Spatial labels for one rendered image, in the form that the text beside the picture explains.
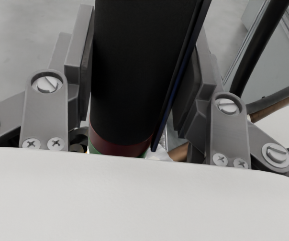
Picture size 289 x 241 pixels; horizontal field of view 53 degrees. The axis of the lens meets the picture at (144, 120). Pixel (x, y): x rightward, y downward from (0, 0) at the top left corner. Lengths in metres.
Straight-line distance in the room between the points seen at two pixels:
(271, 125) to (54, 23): 2.48
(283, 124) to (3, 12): 2.71
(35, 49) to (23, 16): 0.46
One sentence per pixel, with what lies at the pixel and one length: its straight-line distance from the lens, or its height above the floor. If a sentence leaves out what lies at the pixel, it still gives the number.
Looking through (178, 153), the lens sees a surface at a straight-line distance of 0.23.
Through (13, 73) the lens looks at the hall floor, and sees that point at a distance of 2.35.
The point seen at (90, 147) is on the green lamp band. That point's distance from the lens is 0.15.
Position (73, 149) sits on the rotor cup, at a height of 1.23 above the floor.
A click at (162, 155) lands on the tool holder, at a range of 0.23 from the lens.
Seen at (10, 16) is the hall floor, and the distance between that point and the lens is 2.95.
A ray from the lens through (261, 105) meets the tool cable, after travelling 0.29.
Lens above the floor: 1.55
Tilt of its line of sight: 49 degrees down
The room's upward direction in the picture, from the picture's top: 15 degrees clockwise
